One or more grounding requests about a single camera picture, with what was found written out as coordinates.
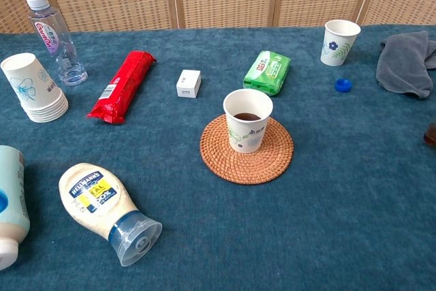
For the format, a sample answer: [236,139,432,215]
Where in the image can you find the paper cup with blue flower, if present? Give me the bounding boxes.
[320,19,362,67]

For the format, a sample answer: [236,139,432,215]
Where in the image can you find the grey cloth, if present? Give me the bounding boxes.
[375,30,436,99]

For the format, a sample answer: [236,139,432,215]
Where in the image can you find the blue tablecloth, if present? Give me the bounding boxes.
[0,24,436,291]

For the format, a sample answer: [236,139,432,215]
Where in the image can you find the blue bottle cap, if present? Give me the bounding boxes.
[334,78,353,94]

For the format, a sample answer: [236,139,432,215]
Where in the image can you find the green tissue pack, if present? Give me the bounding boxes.
[242,50,292,97]

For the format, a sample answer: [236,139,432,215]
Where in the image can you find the clear water bottle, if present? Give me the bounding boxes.
[26,0,89,87]

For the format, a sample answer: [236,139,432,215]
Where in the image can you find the small white box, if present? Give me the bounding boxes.
[176,69,202,99]

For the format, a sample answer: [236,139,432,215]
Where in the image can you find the cola bottle with blue label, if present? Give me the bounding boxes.
[423,123,436,149]

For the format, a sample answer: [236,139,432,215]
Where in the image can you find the round woven rattan coaster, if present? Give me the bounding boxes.
[200,114,295,185]

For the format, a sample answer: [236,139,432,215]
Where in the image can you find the paper cup with green flower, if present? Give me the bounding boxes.
[223,88,274,155]

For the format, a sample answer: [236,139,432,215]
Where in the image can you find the mayonnaise squeeze bottle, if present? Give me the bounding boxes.
[58,163,163,267]

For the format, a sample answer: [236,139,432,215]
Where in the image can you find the red snack package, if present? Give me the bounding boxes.
[87,50,157,125]

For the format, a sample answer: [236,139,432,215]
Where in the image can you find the light blue white bottle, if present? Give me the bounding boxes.
[0,144,31,271]

